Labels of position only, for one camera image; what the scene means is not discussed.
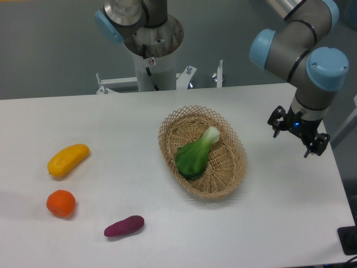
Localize black device at table edge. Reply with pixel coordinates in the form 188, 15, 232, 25
337, 226, 356, 256

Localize orange fruit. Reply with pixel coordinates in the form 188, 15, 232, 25
46, 190, 76, 218

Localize woven wicker basket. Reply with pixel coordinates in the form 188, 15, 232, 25
158, 106, 247, 199

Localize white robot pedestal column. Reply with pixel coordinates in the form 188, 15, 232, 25
132, 52, 176, 92

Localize purple sweet potato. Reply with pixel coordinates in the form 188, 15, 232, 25
104, 216, 145, 237

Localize yellow mango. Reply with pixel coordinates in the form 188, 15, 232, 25
47, 143, 90, 178

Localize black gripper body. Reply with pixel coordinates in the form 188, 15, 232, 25
283, 107, 323, 146

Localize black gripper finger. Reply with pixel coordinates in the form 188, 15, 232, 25
303, 133, 330, 158
267, 106, 287, 138

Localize white metal base frame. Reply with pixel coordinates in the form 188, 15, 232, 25
95, 59, 225, 95

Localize green bok choy vegetable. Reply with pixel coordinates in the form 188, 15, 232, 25
175, 126, 220, 181

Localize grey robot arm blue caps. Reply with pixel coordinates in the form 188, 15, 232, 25
94, 1, 349, 155

